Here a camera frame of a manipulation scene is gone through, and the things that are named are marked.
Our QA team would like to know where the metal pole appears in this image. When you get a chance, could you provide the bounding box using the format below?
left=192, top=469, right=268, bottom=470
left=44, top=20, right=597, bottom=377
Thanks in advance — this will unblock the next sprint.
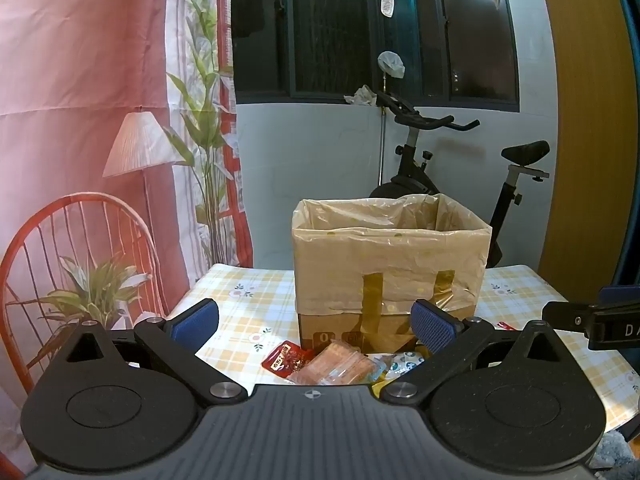
left=378, top=72, right=388, bottom=187

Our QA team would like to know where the white blue-dotted snack packet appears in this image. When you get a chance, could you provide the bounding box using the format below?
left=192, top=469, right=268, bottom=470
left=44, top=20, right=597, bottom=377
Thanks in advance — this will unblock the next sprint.
left=387, top=352, right=426, bottom=376

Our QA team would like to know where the crumpled white tissue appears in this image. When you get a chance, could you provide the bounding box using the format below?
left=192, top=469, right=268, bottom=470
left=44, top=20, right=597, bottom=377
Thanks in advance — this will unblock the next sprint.
left=343, top=85, right=378, bottom=107

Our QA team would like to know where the white plastic bag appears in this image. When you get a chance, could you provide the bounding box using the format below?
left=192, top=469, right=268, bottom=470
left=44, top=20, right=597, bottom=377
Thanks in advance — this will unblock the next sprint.
left=377, top=51, right=406, bottom=79

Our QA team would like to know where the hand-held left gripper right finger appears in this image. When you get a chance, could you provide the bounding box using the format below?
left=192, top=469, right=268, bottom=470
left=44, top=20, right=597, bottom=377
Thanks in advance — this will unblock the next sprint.
left=381, top=299, right=581, bottom=404

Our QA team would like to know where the dark window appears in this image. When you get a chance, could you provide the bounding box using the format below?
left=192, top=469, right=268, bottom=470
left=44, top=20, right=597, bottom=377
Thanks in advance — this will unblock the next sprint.
left=231, top=0, right=521, bottom=113

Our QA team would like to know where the printed pink backdrop curtain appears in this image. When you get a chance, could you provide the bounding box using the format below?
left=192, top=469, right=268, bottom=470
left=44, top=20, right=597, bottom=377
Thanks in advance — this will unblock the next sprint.
left=0, top=0, right=253, bottom=480

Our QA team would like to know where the grey fuzzy cloth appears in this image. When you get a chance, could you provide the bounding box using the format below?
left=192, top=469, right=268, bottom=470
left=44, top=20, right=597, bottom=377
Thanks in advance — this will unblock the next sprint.
left=592, top=430, right=640, bottom=480

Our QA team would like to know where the wooden door panel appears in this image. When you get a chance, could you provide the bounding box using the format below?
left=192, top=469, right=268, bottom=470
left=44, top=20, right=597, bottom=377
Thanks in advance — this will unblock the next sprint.
left=537, top=0, right=631, bottom=291

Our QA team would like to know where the clear orange snack packet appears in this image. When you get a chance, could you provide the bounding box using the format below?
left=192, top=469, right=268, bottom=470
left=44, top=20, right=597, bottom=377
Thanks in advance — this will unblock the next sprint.
left=287, top=339, right=381, bottom=387

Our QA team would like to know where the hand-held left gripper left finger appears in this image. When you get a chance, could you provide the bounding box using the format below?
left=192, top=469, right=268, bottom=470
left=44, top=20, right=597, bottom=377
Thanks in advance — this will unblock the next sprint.
left=47, top=299, right=248, bottom=405

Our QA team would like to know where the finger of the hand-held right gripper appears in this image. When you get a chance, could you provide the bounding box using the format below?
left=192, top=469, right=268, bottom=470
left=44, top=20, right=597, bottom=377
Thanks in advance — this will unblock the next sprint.
left=542, top=300, right=596, bottom=332
left=597, top=285, right=640, bottom=307

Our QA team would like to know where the cardboard box with plastic liner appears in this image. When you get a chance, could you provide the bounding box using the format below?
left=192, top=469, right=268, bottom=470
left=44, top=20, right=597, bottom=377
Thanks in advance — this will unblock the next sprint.
left=291, top=192, right=493, bottom=356

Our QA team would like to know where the black exercise bike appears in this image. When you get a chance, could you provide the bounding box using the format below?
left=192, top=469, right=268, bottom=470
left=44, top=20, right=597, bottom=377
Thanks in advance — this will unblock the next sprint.
left=369, top=91, right=551, bottom=268

